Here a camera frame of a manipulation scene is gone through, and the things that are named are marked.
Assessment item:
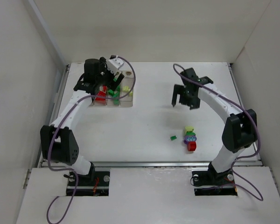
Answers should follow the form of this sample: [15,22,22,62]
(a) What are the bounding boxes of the small yellow lego piece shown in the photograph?
[122,86,130,93]

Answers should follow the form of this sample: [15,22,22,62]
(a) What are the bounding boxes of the purple flower lego brick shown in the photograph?
[183,135,197,144]

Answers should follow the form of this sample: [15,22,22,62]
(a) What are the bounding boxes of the red cylinder lego brick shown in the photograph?
[187,141,196,152]

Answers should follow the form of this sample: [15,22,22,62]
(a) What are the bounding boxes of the green long lego brick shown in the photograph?
[107,89,120,98]

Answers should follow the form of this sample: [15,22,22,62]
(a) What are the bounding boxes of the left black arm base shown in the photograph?
[63,170,110,196]

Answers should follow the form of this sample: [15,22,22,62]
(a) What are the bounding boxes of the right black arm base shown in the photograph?
[190,170,238,196]

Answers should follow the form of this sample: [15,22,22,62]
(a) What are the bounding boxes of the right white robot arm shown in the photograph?
[172,68,259,181]

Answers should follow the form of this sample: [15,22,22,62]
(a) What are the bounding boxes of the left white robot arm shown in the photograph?
[40,56,124,180]

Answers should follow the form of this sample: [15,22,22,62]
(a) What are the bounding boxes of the clear container far right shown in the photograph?
[119,70,134,107]

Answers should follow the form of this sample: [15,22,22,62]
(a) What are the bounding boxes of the clear container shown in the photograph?
[106,84,120,106]
[119,70,134,107]
[94,85,107,106]
[89,98,95,106]

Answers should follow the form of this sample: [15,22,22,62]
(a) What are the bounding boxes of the clear container far left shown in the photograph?
[89,98,95,106]

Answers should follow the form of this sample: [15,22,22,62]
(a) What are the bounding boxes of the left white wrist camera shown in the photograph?
[106,55,124,75]

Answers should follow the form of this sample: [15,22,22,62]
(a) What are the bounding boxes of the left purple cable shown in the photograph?
[46,56,136,224]

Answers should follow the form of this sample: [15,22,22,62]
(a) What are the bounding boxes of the purple cable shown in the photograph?
[173,63,264,202]
[46,56,136,224]

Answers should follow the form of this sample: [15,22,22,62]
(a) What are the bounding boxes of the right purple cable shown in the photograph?
[173,63,264,202]

